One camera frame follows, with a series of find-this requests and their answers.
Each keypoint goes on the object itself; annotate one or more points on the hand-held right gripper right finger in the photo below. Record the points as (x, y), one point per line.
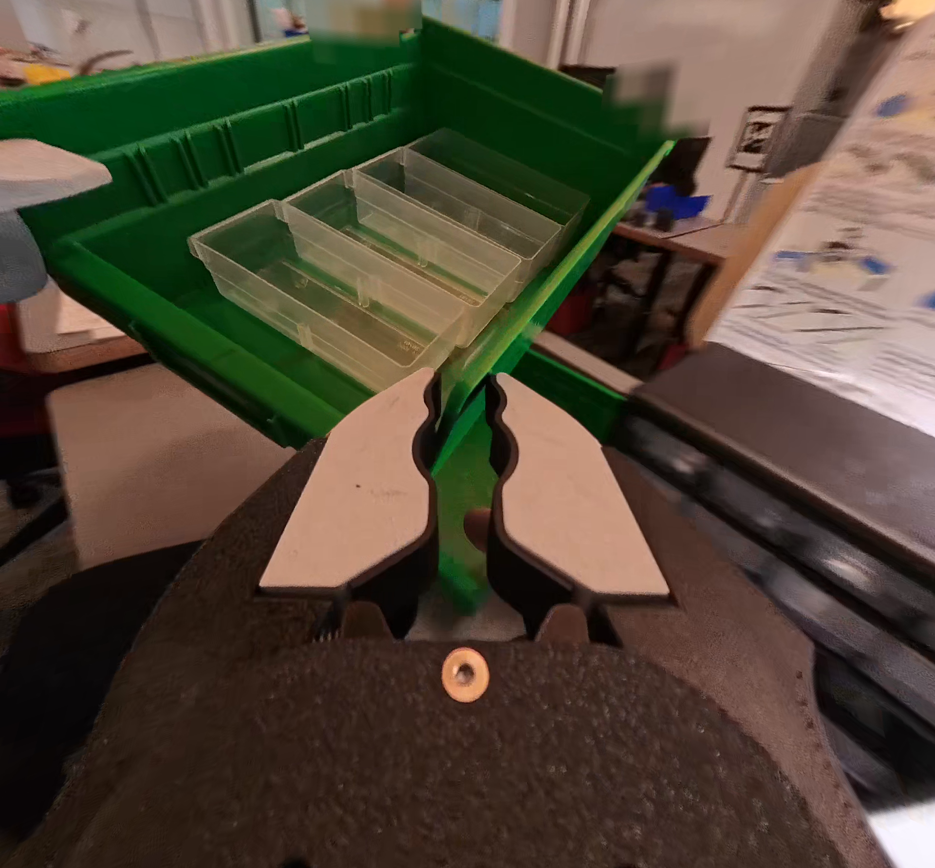
(570, 510)

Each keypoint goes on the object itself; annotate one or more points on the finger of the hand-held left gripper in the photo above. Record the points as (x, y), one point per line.
(44, 174)
(18, 261)

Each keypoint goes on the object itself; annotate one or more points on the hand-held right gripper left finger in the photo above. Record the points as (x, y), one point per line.
(358, 503)

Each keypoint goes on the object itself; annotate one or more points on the black drawer cabinet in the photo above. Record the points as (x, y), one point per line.
(767, 429)

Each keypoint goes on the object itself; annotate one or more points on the clear plastic drawer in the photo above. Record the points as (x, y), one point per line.
(256, 261)
(511, 185)
(380, 247)
(453, 218)

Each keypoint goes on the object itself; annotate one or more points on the grid of clear drawers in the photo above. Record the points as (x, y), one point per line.
(840, 576)

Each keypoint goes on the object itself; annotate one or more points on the light grey desk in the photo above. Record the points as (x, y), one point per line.
(146, 459)

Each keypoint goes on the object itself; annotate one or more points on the white paper sheet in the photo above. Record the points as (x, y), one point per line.
(66, 320)

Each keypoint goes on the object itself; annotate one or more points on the wood-edged side table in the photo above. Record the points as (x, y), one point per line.
(87, 360)

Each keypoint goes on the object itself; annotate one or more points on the wooden work table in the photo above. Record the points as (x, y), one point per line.
(694, 243)

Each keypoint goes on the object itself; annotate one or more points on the wooden document stand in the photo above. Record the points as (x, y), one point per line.
(745, 261)

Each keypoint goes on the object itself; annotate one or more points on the printed instruction sheet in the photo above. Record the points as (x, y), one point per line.
(840, 261)

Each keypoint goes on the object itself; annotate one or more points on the framed wall picture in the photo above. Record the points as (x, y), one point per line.
(756, 137)

